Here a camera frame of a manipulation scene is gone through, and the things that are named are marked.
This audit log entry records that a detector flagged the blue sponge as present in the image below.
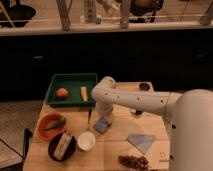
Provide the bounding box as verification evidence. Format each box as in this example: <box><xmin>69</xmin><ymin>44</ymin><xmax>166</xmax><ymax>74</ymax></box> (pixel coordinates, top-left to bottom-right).
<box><xmin>94</xmin><ymin>118</ymin><xmax>111</xmax><ymax>134</ymax></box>

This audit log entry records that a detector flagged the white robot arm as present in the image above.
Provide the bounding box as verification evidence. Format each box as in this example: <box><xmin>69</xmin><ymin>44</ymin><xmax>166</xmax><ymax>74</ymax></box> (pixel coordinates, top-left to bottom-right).
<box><xmin>91</xmin><ymin>76</ymin><xmax>213</xmax><ymax>171</ymax></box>

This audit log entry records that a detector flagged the yellow banana piece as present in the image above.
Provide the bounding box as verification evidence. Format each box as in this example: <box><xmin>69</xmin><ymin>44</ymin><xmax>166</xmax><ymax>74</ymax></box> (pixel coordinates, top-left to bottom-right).
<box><xmin>80</xmin><ymin>86</ymin><xmax>88</xmax><ymax>102</ymax></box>

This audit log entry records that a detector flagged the white ladle spoon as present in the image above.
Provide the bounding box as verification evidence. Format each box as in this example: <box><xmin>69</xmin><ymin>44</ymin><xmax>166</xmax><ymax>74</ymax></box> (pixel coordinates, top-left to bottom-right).
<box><xmin>77</xmin><ymin>110</ymin><xmax>96</xmax><ymax>152</ymax></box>

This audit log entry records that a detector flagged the green plastic tray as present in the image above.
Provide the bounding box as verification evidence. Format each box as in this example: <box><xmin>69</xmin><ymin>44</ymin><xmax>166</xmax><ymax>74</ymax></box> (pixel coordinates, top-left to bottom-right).
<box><xmin>45</xmin><ymin>73</ymin><xmax>97</xmax><ymax>107</ymax></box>

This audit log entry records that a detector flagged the green vegetable toy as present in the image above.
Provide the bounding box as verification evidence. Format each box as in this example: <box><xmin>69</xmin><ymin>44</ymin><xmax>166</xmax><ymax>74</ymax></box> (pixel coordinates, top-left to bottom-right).
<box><xmin>43</xmin><ymin>117</ymin><xmax>66</xmax><ymax>131</ymax></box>

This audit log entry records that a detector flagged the metal cup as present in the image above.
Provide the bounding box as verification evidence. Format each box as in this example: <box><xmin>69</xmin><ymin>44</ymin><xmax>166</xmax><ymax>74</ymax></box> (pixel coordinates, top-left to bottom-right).
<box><xmin>139</xmin><ymin>82</ymin><xmax>150</xmax><ymax>91</ymax></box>

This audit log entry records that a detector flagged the orange fruit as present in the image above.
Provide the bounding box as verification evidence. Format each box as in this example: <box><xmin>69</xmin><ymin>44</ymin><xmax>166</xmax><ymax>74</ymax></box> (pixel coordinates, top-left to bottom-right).
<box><xmin>56</xmin><ymin>87</ymin><xmax>69</xmax><ymax>99</ymax></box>

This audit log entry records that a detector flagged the blue folded cloth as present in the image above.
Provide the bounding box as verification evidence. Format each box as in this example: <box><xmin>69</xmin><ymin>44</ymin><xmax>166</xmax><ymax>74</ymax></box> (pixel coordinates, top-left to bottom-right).
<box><xmin>127</xmin><ymin>134</ymin><xmax>156</xmax><ymax>154</ymax></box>

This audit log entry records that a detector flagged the white box on plate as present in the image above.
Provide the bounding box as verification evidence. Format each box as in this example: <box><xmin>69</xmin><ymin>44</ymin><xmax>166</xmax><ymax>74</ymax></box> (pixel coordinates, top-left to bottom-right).
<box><xmin>53</xmin><ymin>133</ymin><xmax>72</xmax><ymax>160</ymax></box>

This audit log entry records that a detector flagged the orange bowl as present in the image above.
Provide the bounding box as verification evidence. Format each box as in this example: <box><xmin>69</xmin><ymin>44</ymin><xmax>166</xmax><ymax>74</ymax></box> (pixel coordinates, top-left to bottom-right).
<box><xmin>37</xmin><ymin>113</ymin><xmax>66</xmax><ymax>141</ymax></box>

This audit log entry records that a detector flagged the brown grape bunch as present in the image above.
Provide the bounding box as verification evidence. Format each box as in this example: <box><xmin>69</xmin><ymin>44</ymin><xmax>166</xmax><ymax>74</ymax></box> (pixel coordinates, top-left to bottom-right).
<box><xmin>118</xmin><ymin>155</ymin><xmax>149</xmax><ymax>171</ymax></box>

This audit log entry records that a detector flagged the white handled dish brush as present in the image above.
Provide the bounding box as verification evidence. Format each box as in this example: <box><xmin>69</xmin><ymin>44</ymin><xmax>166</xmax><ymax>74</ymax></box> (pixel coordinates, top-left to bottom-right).
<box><xmin>130</xmin><ymin>109</ymin><xmax>143</xmax><ymax>116</ymax></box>

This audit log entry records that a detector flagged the black clamp handle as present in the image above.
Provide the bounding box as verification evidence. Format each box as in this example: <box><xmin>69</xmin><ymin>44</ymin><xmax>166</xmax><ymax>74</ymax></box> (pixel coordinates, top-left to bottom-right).
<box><xmin>23</xmin><ymin>128</ymin><xmax>33</xmax><ymax>158</ymax></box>

